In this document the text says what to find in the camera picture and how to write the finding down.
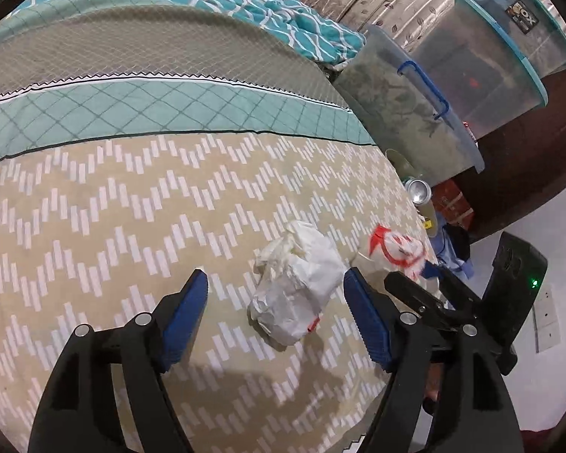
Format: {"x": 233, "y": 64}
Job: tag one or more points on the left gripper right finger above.
{"x": 455, "y": 427}

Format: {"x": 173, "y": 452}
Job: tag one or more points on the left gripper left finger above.
{"x": 103, "y": 376}

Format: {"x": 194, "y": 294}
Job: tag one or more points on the red white paper bag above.
{"x": 387, "y": 250}

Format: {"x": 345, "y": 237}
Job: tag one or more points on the crushed green can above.
{"x": 418, "y": 190}

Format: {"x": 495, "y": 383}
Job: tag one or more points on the person's right hand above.
{"x": 433, "y": 382}

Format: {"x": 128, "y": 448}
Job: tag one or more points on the blue cloth bundle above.
{"x": 452, "y": 247}

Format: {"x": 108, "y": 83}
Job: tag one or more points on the upper clear storage bin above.
{"x": 479, "y": 69}

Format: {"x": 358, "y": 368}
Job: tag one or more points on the clear storage bin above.
{"x": 479, "y": 69}
{"x": 534, "y": 31}

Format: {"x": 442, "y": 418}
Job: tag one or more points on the patterned bed sheet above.
{"x": 140, "y": 141}

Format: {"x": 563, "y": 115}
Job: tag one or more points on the top clear storage bin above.
{"x": 534, "y": 31}

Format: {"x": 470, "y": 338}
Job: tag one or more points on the wall socket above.
{"x": 547, "y": 329}

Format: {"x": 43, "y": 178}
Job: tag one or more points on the clear storage box blue handle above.
{"x": 403, "y": 110}

